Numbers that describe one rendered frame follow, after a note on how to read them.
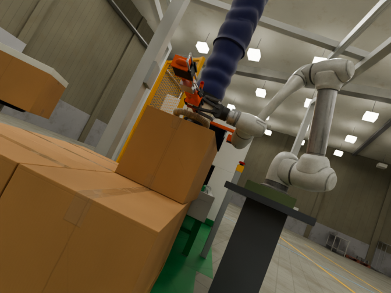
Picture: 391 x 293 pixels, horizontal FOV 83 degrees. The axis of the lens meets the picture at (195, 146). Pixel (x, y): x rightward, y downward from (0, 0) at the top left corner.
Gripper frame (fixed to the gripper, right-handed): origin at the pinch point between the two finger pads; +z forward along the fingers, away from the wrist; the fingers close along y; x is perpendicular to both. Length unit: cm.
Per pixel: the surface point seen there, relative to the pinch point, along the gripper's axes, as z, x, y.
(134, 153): 15.9, -3.7, 40.1
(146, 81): 91, 127, -42
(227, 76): -8.3, 19.0, -30.3
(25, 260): 6, -63, 72
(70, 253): -3, -63, 66
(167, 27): 100, 129, -116
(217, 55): 2.8, 16.3, -39.9
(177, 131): 0.0, -4.8, 20.3
